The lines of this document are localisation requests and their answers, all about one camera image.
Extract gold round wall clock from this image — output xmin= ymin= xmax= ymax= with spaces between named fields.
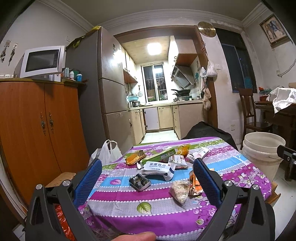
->
xmin=197 ymin=21 xmax=216 ymax=38

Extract framed wall picture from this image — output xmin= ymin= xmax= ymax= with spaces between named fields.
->
xmin=260 ymin=14 xmax=290 ymax=48

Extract white red snack packet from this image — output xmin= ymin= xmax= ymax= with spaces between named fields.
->
xmin=168 ymin=155 xmax=189 ymax=170

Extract white microwave oven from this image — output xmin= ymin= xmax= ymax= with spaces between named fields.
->
xmin=14 ymin=45 xmax=66 ymax=81

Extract black wok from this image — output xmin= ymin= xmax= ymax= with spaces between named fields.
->
xmin=172 ymin=89 xmax=191 ymax=97

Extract operator hand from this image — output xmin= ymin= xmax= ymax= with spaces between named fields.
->
xmin=111 ymin=232 xmax=157 ymax=241

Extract white plastic bucket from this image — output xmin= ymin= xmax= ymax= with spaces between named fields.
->
xmin=242 ymin=132 xmax=286 ymax=182

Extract steel range hood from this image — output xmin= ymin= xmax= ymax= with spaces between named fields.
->
xmin=171 ymin=65 xmax=195 ymax=88

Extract hanging white plastic bag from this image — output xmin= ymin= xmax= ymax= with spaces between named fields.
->
xmin=200 ymin=61 xmax=218 ymax=78

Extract gold cigarette pack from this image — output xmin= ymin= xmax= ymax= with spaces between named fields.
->
xmin=125 ymin=150 xmax=147 ymax=166

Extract clear bag of grains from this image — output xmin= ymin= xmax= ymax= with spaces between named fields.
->
xmin=169 ymin=181 xmax=191 ymax=204

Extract dark window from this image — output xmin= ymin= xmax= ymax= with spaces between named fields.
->
xmin=216 ymin=28 xmax=257 ymax=93

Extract kitchen base cabinets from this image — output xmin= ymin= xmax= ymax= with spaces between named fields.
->
xmin=129 ymin=100 xmax=207 ymax=145

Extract orange plastic wrapper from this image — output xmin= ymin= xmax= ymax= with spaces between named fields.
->
xmin=176 ymin=144 xmax=190 ymax=157

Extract white crumpled sheet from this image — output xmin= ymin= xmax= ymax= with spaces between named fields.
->
xmin=266 ymin=87 xmax=296 ymax=114

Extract teal basin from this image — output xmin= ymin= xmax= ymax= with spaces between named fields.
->
xmin=127 ymin=96 xmax=138 ymax=102

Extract floral purple tablecloth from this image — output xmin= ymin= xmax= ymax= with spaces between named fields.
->
xmin=78 ymin=137 xmax=271 ymax=240

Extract kitchen window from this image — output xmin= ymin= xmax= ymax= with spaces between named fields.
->
xmin=142 ymin=63 xmax=168 ymax=102

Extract ceiling lamp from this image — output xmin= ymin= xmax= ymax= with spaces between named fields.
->
xmin=147 ymin=42 xmax=162 ymax=56

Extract green toothpaste box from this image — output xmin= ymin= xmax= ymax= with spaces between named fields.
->
xmin=141 ymin=148 xmax=176 ymax=165

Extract black fabric covered object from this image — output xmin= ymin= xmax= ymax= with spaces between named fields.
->
xmin=183 ymin=121 xmax=238 ymax=150

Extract cardboard piece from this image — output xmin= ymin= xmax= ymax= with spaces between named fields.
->
xmin=45 ymin=172 xmax=76 ymax=188

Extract dark wooden chair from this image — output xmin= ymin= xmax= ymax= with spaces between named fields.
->
xmin=238 ymin=88 xmax=273 ymax=140

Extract white alcohol wipes pack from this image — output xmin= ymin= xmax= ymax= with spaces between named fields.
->
xmin=137 ymin=161 xmax=176 ymax=181

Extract grey three-door refrigerator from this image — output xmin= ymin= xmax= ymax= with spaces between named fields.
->
xmin=66 ymin=26 xmax=133 ymax=154

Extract black battery blister pack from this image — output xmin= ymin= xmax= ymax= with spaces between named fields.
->
xmin=129 ymin=174 xmax=151 ymax=192

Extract dark wooden dining table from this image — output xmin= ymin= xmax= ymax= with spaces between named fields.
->
xmin=255 ymin=101 xmax=295 ymax=150

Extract orange wooden cabinet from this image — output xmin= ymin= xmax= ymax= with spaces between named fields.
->
xmin=1 ymin=79 xmax=89 ymax=205

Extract orange white paper carton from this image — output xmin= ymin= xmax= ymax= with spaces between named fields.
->
xmin=189 ymin=170 xmax=203 ymax=196

